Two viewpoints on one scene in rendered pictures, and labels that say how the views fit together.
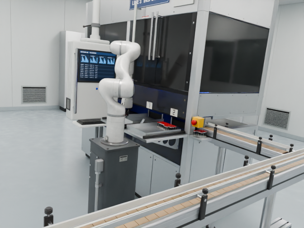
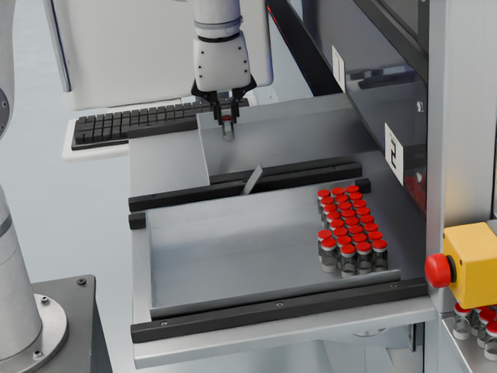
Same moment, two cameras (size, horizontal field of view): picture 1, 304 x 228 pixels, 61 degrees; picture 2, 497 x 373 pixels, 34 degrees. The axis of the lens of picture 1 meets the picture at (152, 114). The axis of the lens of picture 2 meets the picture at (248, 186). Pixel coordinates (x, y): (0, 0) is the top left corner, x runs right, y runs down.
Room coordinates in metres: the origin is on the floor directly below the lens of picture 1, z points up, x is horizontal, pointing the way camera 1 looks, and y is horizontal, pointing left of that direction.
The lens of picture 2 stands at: (1.13, -0.57, 1.57)
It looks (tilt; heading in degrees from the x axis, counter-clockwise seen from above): 30 degrees down; 34
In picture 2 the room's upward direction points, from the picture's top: 6 degrees counter-clockwise
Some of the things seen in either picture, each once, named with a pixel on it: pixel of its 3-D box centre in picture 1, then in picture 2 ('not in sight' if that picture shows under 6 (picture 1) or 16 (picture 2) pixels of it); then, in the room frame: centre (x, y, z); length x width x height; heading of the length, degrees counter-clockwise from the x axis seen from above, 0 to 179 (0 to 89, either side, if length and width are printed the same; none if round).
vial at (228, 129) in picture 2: not in sight; (228, 128); (2.29, 0.23, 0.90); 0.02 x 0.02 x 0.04
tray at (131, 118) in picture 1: (140, 118); (293, 137); (2.31, 0.10, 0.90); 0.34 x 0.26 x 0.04; 128
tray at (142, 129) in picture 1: (153, 129); (262, 247); (1.98, -0.02, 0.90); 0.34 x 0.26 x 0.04; 128
